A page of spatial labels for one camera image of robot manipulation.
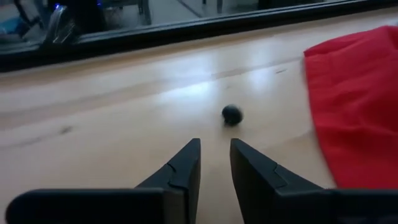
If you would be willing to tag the red cloth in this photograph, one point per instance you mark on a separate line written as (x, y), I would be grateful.
(357, 109)

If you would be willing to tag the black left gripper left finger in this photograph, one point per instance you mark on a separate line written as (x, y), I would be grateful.
(124, 205)

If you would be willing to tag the small dark round berry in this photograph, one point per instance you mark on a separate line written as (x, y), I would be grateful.
(232, 114)

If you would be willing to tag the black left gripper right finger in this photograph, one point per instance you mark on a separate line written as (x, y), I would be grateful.
(280, 199)

